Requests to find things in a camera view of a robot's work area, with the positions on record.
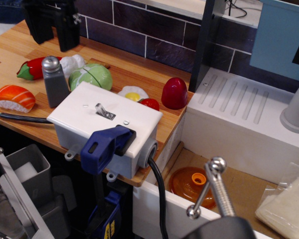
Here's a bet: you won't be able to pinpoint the fried egg toy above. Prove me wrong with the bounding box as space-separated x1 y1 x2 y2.
118 86 149 102

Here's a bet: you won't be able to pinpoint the black cables behind shelf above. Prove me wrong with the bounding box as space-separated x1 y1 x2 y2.
224 0 248 18

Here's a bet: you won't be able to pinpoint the thick black power cable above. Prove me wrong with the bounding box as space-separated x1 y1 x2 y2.
147 157 169 239

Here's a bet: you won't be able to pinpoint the grey open bin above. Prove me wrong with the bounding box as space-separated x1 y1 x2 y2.
6 144 54 207

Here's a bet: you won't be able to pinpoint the grey salt shaker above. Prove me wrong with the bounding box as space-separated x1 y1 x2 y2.
41 56 70 108

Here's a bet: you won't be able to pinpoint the dark red egg toy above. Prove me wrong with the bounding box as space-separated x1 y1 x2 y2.
161 77 187 110

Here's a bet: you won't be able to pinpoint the salmon sushi toy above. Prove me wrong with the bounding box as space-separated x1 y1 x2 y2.
0 85 36 113

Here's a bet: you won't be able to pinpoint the clear bag of rice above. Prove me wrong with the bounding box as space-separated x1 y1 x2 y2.
255 163 299 239

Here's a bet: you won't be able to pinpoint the orange plastic lid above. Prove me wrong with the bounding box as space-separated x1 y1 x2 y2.
169 167 207 203

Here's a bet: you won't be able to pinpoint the dark grey vertical post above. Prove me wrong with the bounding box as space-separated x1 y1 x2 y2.
188 0 226 92

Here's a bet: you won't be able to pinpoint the light blue cabinet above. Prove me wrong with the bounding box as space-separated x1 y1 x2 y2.
250 0 299 81

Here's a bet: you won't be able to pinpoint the white dish drying rack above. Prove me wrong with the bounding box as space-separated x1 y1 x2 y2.
181 68 299 183

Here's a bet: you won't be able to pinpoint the red chili pepper toy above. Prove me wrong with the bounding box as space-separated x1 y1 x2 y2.
16 56 63 81

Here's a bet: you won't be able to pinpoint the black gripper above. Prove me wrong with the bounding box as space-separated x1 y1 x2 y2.
21 0 81 52

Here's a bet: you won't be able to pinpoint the white electrical switch box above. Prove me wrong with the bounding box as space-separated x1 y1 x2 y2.
47 82 162 181

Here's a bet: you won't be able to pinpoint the blue bar clamp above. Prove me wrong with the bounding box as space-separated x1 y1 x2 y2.
80 125 137 239

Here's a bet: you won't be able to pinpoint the chrome faucet handle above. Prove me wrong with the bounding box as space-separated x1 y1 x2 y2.
186 156 236 220

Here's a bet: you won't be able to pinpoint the green cabbage toy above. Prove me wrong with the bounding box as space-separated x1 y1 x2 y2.
68 64 113 91

